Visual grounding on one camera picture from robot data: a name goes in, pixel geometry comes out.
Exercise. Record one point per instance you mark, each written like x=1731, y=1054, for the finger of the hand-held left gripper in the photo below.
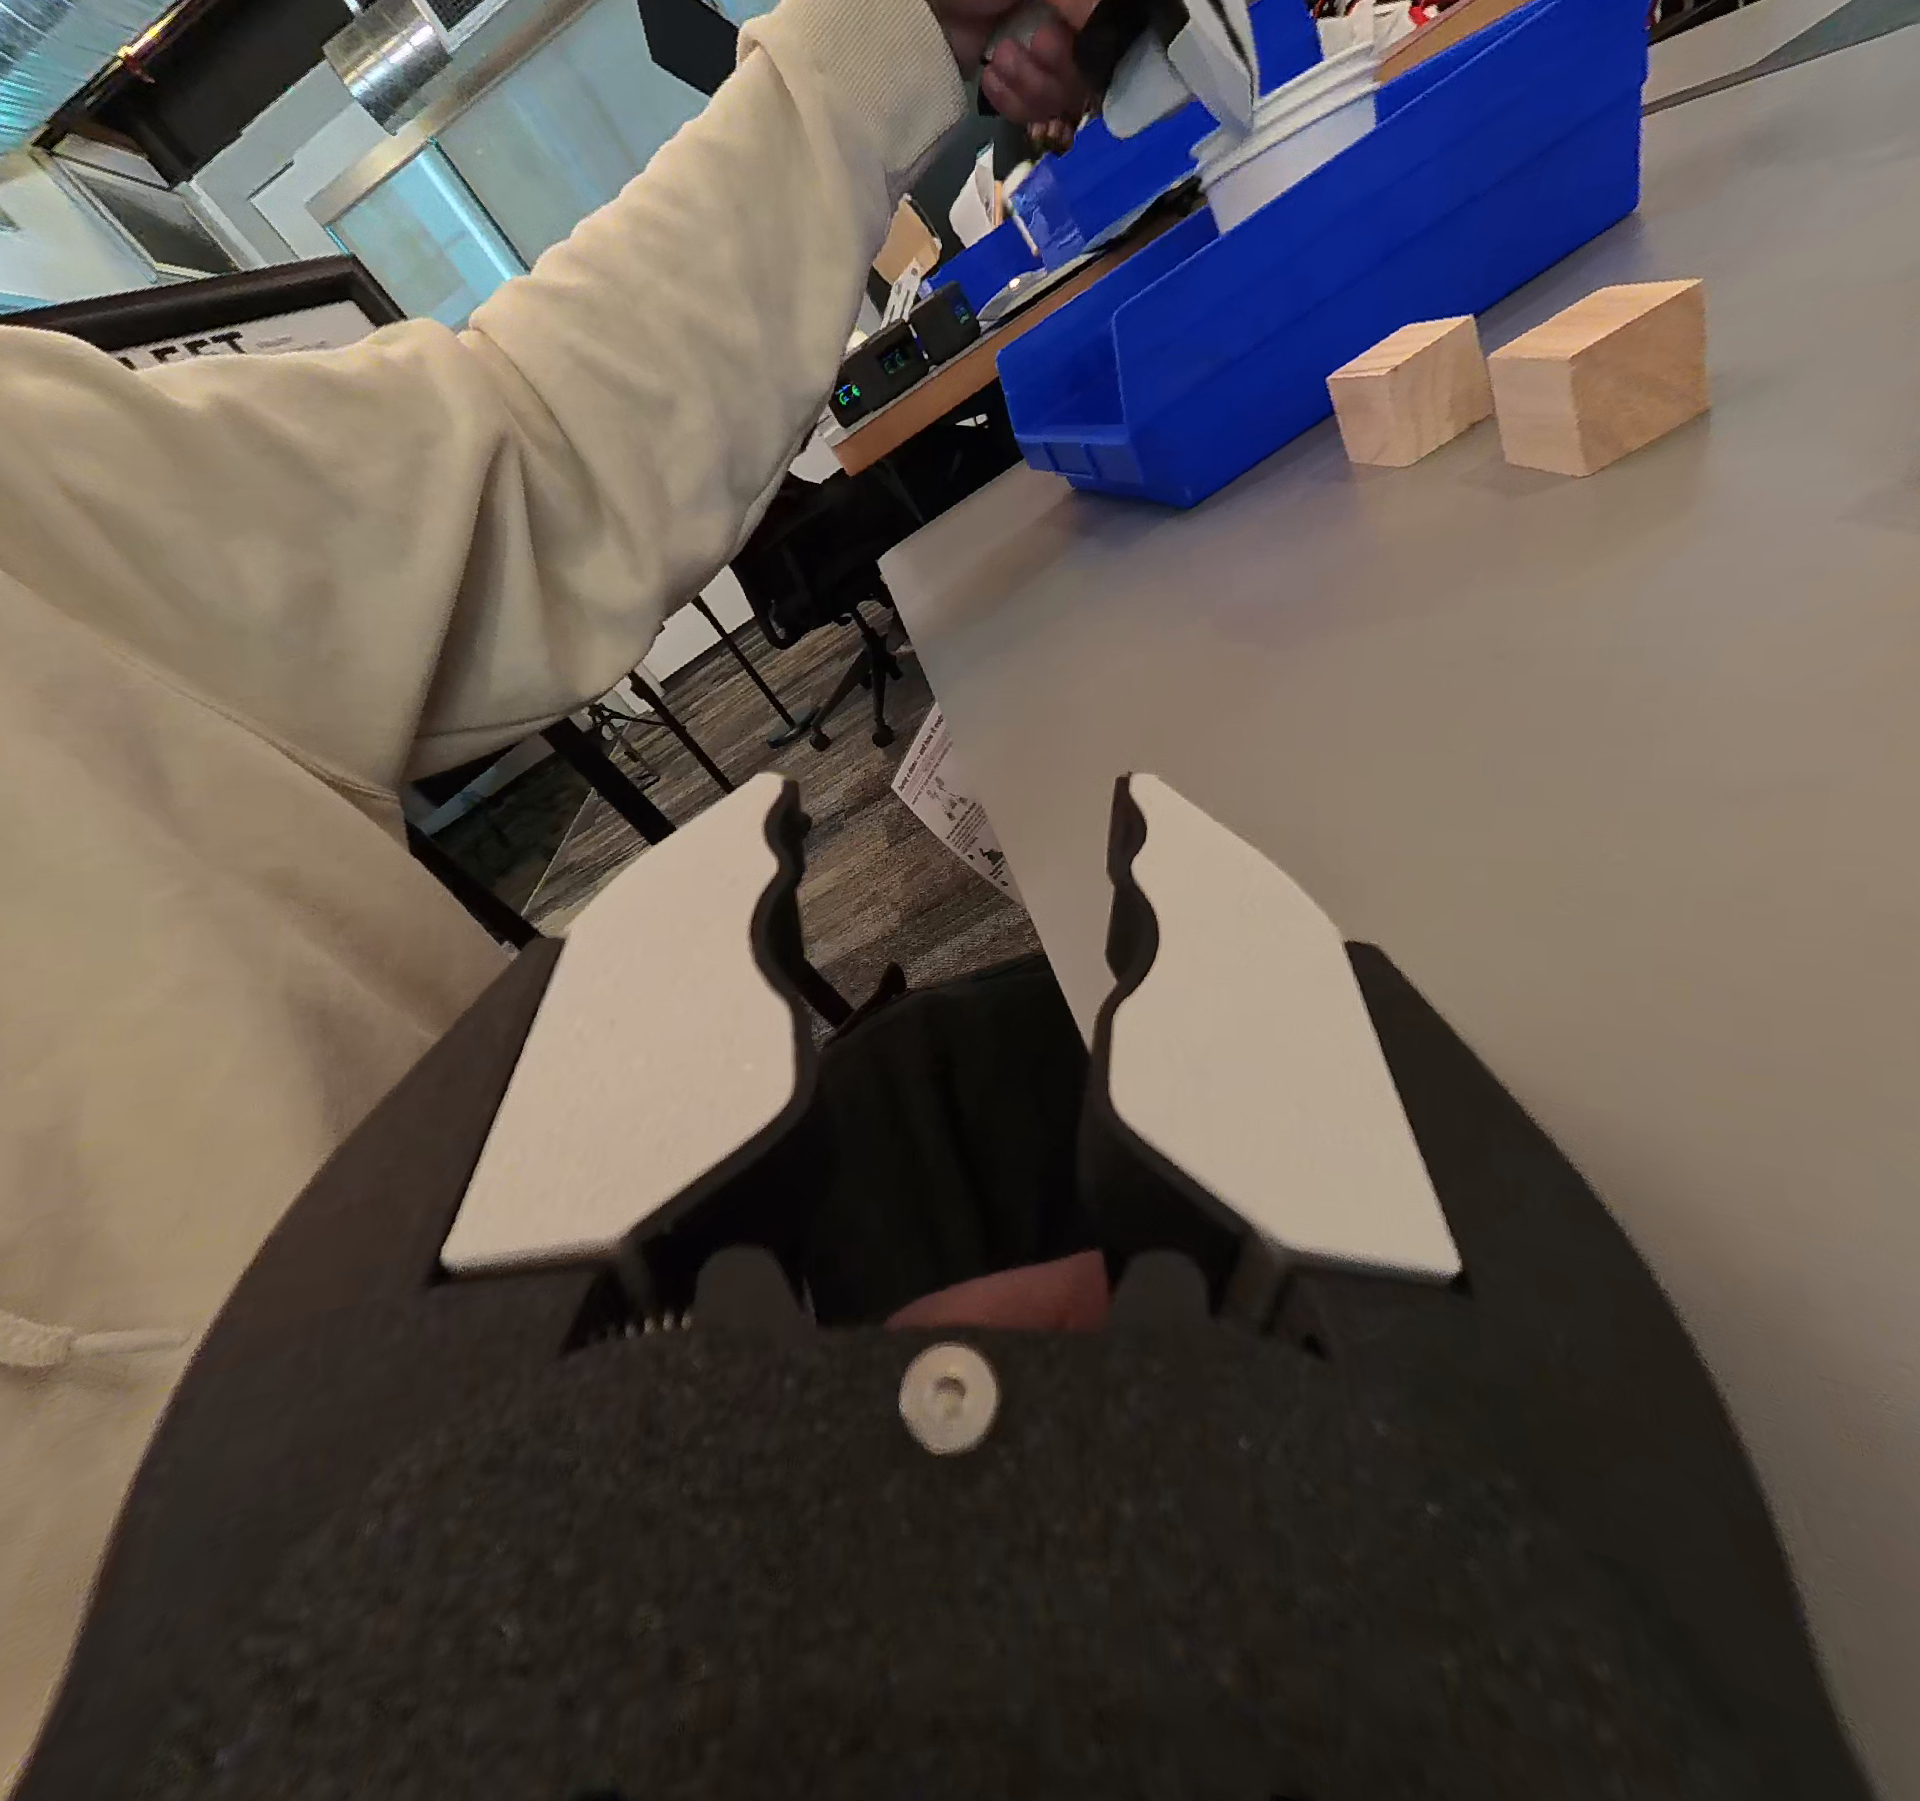
x=1219, y=17

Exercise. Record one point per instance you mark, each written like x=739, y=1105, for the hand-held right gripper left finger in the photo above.
x=631, y=1067

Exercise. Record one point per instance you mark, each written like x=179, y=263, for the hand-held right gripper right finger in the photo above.
x=1274, y=1067

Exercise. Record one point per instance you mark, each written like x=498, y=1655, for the white paper cup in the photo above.
x=1320, y=98
x=1274, y=189

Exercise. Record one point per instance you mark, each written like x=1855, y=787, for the blue plastic bin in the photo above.
x=1352, y=288
x=1111, y=174

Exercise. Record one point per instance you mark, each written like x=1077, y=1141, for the person's left forearm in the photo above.
x=675, y=256

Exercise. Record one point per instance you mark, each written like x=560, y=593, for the person's black pants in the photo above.
x=961, y=1156

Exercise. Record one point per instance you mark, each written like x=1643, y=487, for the small black device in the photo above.
x=946, y=327
x=877, y=376

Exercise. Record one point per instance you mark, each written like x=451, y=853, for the printed instruction sheet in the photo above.
x=961, y=797

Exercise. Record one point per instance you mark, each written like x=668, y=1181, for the wooden cube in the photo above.
x=1410, y=392
x=1598, y=384

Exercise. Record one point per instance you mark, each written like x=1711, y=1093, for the person's cream hoodie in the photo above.
x=179, y=1007

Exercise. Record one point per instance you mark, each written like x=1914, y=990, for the black office chair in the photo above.
x=816, y=587

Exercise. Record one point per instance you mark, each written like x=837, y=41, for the black framed white sign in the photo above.
x=224, y=316

